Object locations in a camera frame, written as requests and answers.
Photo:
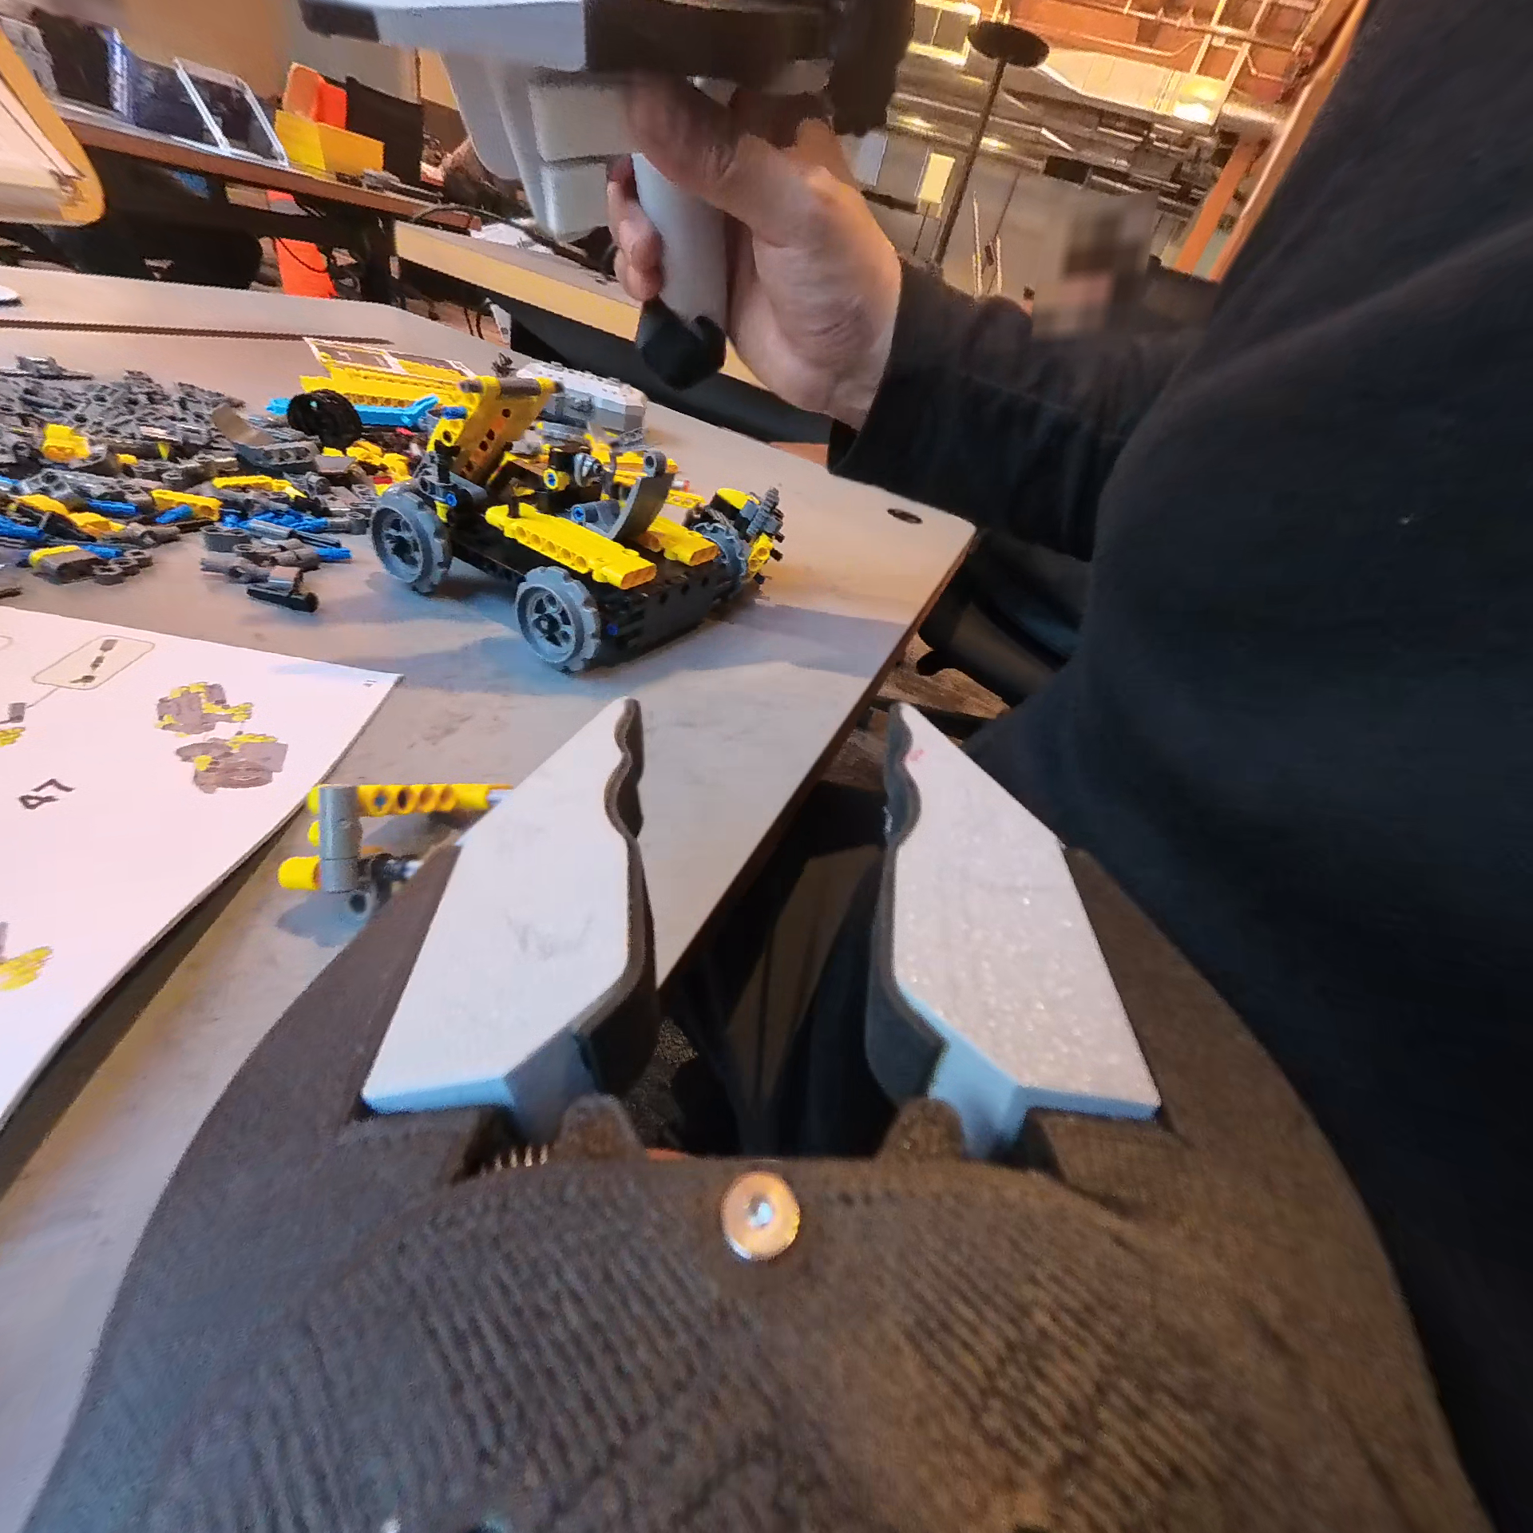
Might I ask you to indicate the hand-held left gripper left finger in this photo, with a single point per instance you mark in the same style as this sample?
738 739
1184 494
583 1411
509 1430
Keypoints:
514 958

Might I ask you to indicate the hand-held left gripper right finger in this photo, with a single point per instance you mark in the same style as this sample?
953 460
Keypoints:
1007 958

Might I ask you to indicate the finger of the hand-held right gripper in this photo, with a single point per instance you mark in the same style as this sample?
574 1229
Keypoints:
444 20

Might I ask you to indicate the yellow beaded axle assembly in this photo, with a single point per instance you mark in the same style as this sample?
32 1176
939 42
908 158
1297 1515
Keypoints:
408 797

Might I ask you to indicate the small yellow brick connector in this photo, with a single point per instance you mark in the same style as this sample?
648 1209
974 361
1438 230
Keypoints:
300 872

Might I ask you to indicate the instruction booklet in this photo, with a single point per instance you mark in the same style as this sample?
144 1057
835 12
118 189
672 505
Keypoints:
122 815

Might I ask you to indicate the person's right forearm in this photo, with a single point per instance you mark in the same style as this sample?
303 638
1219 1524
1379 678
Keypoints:
995 394

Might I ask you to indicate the grey desk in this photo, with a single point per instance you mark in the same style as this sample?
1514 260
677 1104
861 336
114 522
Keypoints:
745 717

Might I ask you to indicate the person's right hand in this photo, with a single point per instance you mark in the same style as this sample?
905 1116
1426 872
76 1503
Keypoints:
814 263

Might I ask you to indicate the yellow storage bin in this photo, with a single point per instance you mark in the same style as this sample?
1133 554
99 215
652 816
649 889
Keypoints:
330 146

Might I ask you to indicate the person's grey trouser leg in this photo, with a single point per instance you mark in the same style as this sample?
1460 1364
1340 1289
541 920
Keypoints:
792 958

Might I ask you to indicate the black floor lamp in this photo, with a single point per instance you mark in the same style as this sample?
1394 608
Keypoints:
983 132

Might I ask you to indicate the yellow sticker sheet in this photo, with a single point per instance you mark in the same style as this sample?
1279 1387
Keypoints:
361 355

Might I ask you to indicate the pile of yellow brick beams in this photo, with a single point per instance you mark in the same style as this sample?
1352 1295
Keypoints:
385 383

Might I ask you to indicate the grey battery hub block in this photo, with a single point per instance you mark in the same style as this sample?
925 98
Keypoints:
587 394

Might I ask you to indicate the blue curved brick panel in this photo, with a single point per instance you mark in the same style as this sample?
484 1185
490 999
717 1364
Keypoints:
385 415

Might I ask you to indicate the yellow black brick vehicle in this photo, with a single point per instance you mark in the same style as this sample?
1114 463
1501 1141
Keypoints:
574 550

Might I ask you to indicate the black rimmed wheel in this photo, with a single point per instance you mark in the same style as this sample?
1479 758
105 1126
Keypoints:
322 419

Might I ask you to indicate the pile of small dark connectors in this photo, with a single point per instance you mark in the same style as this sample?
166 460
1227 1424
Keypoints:
122 477

